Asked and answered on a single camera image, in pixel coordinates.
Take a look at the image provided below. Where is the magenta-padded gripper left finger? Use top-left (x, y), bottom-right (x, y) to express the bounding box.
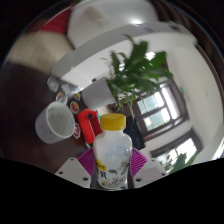
top-left (54, 148), bottom-right (98, 189)

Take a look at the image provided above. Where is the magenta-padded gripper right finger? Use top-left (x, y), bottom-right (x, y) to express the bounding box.
top-left (128, 147), bottom-right (169, 189)

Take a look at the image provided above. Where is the yellow-capped clear drink bottle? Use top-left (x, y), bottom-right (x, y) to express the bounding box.
top-left (92, 113), bottom-right (134, 190)

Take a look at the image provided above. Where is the dark-framed window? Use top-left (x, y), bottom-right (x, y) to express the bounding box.
top-left (149, 129), bottom-right (205, 168)

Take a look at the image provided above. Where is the red plastic box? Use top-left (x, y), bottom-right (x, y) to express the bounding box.
top-left (77, 108), bottom-right (103, 145)

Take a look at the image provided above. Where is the white speckled cup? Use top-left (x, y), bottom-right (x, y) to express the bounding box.
top-left (34, 101), bottom-right (76, 145)

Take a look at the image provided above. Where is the dark wooden double door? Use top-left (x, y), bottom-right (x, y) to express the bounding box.
top-left (136, 83), bottom-right (190, 142)

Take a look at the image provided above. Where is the small potted green plant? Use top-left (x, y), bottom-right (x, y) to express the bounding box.
top-left (81, 34), bottom-right (174, 123)

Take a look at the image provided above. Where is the white wall-mounted unit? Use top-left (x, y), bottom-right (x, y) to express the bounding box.
top-left (83, 5), bottom-right (111, 28)

